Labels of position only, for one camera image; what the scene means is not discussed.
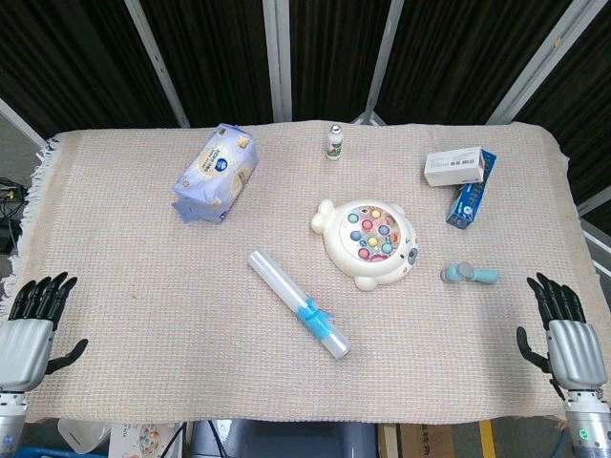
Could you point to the white seal-shaped pop toy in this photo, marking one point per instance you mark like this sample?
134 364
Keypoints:
367 243

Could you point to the beige woven tablecloth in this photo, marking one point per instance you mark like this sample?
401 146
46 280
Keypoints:
296 286

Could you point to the small white drink bottle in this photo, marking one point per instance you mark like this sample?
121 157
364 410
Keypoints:
335 143

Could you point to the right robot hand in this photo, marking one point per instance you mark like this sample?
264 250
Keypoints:
570 348

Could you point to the colourful printed toy box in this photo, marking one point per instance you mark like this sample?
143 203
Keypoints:
143 440

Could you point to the white cardboard box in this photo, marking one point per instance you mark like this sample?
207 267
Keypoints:
453 166

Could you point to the brown cardboard box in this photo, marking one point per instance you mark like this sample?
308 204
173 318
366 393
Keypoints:
420 440

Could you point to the clear plastic film roll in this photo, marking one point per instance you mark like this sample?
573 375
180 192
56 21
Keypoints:
298 303

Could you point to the blue tissue pack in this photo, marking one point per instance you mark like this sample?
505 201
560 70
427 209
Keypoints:
217 174

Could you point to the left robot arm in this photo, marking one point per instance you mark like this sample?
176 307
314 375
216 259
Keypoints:
10 422

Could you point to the small teal toy mallet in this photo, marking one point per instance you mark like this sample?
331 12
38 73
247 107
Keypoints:
469 274

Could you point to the blue toothpaste box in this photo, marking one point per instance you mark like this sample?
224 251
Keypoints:
470 198

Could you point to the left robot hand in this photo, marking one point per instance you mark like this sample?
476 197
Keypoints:
26 341

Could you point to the white plastic container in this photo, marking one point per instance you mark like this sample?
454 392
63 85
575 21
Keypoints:
83 435

